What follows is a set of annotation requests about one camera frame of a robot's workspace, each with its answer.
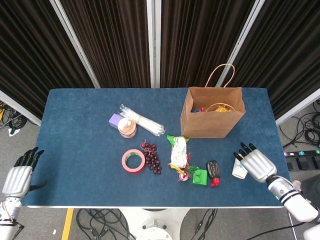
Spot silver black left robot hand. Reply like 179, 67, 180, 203
1, 146, 48, 198

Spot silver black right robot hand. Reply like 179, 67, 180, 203
232, 141, 278, 183

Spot white paper cup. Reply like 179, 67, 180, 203
231, 157, 249, 180

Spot black bottle red cap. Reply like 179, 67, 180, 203
206, 160, 222, 188

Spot gold biscuit package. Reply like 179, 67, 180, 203
206, 103, 235, 113

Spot white green snack packet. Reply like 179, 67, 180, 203
166, 134, 191, 170

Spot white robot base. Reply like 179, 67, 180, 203
119, 207, 191, 240

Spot green toy building brick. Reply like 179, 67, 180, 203
191, 168, 209, 187

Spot dark trouser leg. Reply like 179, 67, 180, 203
301, 174, 320, 203

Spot blue table cloth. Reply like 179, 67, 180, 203
19, 87, 298, 208

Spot yellow floor tape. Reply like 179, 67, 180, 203
61, 208, 75, 240

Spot brown paper carrier bag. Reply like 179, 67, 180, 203
180, 63, 246, 139

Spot purple plastic grape bunch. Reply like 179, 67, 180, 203
140, 139, 163, 175

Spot purple cube block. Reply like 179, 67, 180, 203
108, 113, 123, 130

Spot bundle of wrapped straws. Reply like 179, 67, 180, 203
118, 104, 166, 137

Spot red tape roll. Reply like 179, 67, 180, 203
121, 148, 146, 174

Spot dark corrugated partition panel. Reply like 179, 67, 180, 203
231, 0, 320, 120
160, 0, 256, 89
60, 0, 152, 89
0, 0, 95, 120

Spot black floor cables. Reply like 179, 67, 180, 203
0, 99, 28, 133
279, 99, 320, 151
75, 208, 137, 240

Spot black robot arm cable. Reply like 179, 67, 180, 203
246, 223, 307, 240

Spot white partition frame rail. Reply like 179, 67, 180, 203
0, 89, 42, 127
274, 94, 320, 127

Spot black cable green light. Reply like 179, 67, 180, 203
191, 208, 218, 240

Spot white partition frame post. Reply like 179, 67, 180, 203
49, 0, 101, 89
216, 0, 266, 88
146, 0, 162, 89

